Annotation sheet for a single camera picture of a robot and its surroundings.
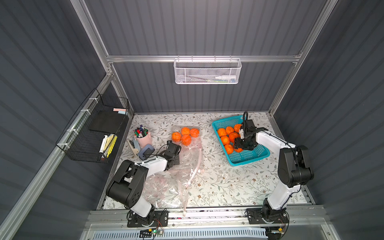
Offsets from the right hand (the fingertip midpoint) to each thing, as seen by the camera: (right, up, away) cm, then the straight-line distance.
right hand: (241, 146), depth 95 cm
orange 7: (0, +12, +9) cm, 15 cm away
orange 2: (-42, +6, +5) cm, 43 cm away
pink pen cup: (-63, +7, -2) cm, 63 cm away
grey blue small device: (-62, -4, +1) cm, 62 cm away
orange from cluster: (-8, -1, -1) cm, 8 cm away
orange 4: (-35, +4, +3) cm, 36 cm away
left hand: (-44, -8, 0) cm, 45 cm away
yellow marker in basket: (-69, +3, -25) cm, 73 cm away
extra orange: (-4, +7, +4) cm, 9 cm away
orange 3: (-30, +8, +7) cm, 32 cm away
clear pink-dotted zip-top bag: (-51, -22, -11) cm, 56 cm away
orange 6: (-5, +11, +9) cm, 15 cm away
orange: (-37, +10, +7) cm, 39 cm away
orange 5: (-11, +9, +6) cm, 16 cm away
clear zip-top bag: (-29, +1, +8) cm, 30 cm away
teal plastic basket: (+2, -7, +2) cm, 8 cm away
